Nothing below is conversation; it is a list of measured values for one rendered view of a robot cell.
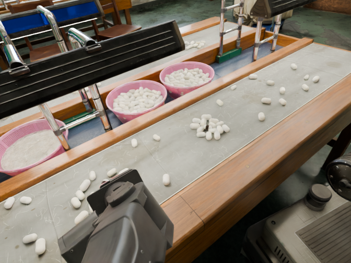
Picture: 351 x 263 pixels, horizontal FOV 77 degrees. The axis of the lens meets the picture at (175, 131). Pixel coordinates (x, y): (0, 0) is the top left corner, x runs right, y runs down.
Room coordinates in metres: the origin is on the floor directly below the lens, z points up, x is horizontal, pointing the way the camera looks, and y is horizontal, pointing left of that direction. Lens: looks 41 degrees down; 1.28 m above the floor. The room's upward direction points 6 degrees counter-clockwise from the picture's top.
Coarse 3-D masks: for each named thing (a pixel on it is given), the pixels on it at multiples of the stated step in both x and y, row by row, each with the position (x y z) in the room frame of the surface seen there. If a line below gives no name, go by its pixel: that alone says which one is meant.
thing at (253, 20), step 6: (252, 0) 3.54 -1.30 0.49; (246, 6) 3.58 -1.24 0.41; (246, 12) 3.53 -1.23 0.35; (288, 12) 3.34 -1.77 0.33; (246, 18) 3.36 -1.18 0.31; (252, 18) 3.25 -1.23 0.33; (270, 18) 3.22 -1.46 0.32; (276, 18) 3.22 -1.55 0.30; (282, 18) 3.29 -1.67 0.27; (246, 24) 3.30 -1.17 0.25; (252, 24) 3.26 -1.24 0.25
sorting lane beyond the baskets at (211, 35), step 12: (228, 24) 1.77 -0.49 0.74; (192, 36) 1.59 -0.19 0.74; (204, 36) 1.57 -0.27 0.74; (216, 36) 1.54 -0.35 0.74; (228, 36) 1.52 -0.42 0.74; (192, 48) 1.38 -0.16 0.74; (168, 60) 1.24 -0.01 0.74; (132, 72) 1.14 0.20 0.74; (108, 84) 1.03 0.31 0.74; (72, 96) 0.95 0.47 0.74; (36, 108) 0.88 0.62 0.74; (0, 120) 0.81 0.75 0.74; (12, 120) 0.80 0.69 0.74
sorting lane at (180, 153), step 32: (288, 64) 1.03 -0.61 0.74; (320, 64) 0.99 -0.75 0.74; (224, 96) 0.81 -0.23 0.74; (256, 96) 0.78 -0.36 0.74; (288, 96) 0.75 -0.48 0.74; (160, 128) 0.64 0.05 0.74; (256, 128) 0.58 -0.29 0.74; (96, 160) 0.51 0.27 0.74; (128, 160) 0.49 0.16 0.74; (160, 160) 0.48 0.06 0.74; (192, 160) 0.46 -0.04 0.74; (224, 160) 0.45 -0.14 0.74; (32, 192) 0.41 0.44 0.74; (64, 192) 0.40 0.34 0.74; (160, 192) 0.36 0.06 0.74; (0, 224) 0.32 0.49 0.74; (32, 224) 0.31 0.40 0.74; (64, 224) 0.30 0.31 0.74; (0, 256) 0.23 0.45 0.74; (32, 256) 0.22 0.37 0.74
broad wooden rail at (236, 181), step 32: (320, 96) 0.70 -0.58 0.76; (288, 128) 0.53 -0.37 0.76; (320, 128) 0.52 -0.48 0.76; (256, 160) 0.42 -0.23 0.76; (288, 160) 0.43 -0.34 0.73; (192, 192) 0.33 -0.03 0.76; (224, 192) 0.32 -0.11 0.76; (256, 192) 0.36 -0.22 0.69; (192, 224) 0.25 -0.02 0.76; (224, 224) 0.29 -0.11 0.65; (192, 256) 0.23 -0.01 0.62
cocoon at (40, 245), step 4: (40, 240) 0.25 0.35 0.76; (44, 240) 0.25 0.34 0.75; (36, 244) 0.24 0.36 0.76; (40, 244) 0.24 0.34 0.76; (44, 244) 0.24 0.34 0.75; (36, 248) 0.23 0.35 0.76; (40, 248) 0.23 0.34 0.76; (44, 248) 0.23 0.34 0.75; (36, 252) 0.23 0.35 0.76; (40, 252) 0.23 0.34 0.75
